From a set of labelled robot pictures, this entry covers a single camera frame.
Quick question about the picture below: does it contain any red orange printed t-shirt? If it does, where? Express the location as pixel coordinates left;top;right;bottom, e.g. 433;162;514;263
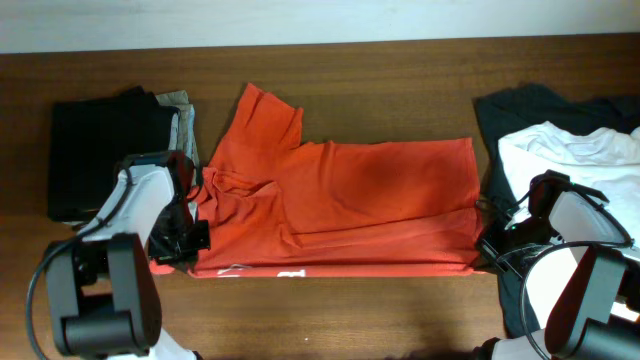
148;82;485;279

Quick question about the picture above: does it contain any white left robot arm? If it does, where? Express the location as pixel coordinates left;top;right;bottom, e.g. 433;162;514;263
34;151;210;359

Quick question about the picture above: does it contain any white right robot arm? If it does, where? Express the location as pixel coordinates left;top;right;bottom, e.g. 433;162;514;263
473;170;639;359

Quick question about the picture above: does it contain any folded white patterned garment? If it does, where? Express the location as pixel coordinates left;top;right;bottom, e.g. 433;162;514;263
168;112;181;151

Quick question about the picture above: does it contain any folded olive grey garment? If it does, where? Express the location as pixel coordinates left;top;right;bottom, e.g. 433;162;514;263
156;90;200;167

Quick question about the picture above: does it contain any dark green t-shirt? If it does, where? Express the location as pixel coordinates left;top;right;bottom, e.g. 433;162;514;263
473;83;640;341

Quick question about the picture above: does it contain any white t-shirt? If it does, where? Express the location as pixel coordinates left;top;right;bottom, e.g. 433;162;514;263
498;122;639;331

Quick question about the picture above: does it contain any folded black garment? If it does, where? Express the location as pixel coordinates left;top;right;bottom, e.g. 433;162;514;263
47;86;179;222

